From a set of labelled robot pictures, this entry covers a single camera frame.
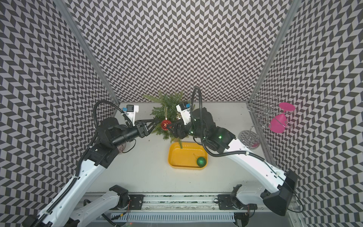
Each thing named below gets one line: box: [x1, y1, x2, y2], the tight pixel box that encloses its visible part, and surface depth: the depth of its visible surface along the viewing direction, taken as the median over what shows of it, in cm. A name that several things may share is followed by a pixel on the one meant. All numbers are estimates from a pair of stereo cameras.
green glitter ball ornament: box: [196, 156, 207, 168], surface depth 84 cm
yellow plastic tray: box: [167, 141, 208, 170], surface depth 88 cm
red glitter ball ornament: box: [161, 117, 172, 131], surface depth 68 cm
